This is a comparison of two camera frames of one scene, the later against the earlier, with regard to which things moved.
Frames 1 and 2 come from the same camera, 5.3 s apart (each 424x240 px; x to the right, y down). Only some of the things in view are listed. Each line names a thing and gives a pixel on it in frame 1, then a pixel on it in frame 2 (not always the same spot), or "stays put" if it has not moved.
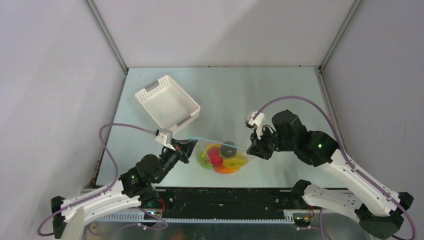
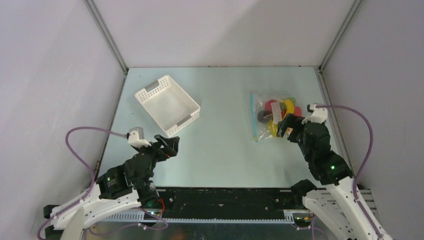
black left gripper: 186,146 → 165,152
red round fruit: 214,156 → 268,105
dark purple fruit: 227,151 → 264,116
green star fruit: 202,160 → 292,99
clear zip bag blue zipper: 220,158 → 267,110
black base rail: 225,203 stays put
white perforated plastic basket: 168,103 stays put
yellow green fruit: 235,162 → 290,106
